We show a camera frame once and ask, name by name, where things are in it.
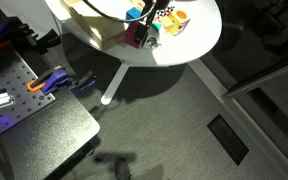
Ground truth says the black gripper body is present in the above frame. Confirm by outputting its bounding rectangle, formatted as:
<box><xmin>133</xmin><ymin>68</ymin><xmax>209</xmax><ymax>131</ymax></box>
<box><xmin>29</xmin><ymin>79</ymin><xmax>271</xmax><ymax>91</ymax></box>
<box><xmin>134</xmin><ymin>0</ymin><xmax>171</xmax><ymax>44</ymax></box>

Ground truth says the pink building block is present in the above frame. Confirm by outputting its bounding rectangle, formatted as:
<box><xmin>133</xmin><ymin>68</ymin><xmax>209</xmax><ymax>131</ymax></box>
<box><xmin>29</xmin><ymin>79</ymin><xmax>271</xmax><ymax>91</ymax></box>
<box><xmin>124</xmin><ymin>22</ymin><xmax>140</xmax><ymax>49</ymax></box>

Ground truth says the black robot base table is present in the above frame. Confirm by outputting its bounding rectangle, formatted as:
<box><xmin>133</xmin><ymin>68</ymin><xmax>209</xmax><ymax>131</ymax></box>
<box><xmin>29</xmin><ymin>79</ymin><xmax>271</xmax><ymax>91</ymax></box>
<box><xmin>0</xmin><ymin>1</ymin><xmax>101</xmax><ymax>180</ymax></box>

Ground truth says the blue building block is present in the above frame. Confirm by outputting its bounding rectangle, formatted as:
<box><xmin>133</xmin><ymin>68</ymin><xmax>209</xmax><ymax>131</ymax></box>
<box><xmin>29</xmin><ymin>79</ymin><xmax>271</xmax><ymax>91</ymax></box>
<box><xmin>126</xmin><ymin>7</ymin><xmax>141</xmax><ymax>20</ymax></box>

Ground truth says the black patterned cube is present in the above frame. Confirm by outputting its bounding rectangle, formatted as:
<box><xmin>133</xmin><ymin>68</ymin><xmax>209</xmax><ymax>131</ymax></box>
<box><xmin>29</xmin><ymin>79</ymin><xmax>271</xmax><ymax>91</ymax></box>
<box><xmin>155</xmin><ymin>6</ymin><xmax>175</xmax><ymax>18</ymax></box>

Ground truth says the orange yellow cube with hole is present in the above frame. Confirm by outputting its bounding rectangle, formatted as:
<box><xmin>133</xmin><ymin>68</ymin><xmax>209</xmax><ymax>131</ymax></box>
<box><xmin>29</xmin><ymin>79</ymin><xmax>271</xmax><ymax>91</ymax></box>
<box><xmin>158</xmin><ymin>9</ymin><xmax>191</xmax><ymax>36</ymax></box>

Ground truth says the wooden tray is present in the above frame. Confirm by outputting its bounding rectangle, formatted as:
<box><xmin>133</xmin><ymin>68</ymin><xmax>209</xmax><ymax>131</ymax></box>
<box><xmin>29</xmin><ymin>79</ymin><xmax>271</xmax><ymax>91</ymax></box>
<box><xmin>59</xmin><ymin>0</ymin><xmax>156</xmax><ymax>51</ymax></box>

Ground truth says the white round table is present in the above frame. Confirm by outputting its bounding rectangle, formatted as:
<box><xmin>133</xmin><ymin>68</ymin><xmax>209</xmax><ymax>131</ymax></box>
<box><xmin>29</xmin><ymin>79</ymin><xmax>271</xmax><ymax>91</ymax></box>
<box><xmin>45</xmin><ymin>0</ymin><xmax>222</xmax><ymax>105</ymax></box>

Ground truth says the purple clamp near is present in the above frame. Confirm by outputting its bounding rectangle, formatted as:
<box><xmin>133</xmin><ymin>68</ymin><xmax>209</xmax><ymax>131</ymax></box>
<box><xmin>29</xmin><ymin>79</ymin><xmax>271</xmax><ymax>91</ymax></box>
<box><xmin>27</xmin><ymin>68</ymin><xmax>97</xmax><ymax>95</ymax></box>

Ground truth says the purple clamp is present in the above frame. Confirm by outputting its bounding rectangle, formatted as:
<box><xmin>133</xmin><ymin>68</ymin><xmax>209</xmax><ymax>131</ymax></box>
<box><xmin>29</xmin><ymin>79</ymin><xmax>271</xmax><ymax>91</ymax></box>
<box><xmin>0</xmin><ymin>16</ymin><xmax>61</xmax><ymax>54</ymax></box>
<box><xmin>27</xmin><ymin>68</ymin><xmax>97</xmax><ymax>95</ymax></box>

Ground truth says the purple clamp far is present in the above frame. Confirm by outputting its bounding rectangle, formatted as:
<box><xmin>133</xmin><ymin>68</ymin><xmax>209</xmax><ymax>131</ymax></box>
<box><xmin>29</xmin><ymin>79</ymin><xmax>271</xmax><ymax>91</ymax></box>
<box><xmin>0</xmin><ymin>16</ymin><xmax>61</xmax><ymax>54</ymax></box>

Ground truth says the black perforated breadboard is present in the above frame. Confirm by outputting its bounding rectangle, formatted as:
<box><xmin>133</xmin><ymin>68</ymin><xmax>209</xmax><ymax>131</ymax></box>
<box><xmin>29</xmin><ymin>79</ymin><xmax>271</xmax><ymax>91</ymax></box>
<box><xmin>0</xmin><ymin>52</ymin><xmax>55</xmax><ymax>135</ymax></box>

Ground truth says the black floor outlet cover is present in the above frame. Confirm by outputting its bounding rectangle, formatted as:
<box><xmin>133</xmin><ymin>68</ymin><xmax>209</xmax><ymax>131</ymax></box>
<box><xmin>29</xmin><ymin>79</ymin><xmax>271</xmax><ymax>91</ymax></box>
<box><xmin>207</xmin><ymin>114</ymin><xmax>249</xmax><ymax>166</ymax></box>

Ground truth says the black cable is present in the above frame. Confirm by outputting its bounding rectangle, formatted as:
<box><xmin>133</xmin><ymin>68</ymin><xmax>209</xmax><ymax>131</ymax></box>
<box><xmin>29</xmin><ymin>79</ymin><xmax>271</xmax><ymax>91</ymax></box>
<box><xmin>81</xmin><ymin>0</ymin><xmax>157</xmax><ymax>24</ymax></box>

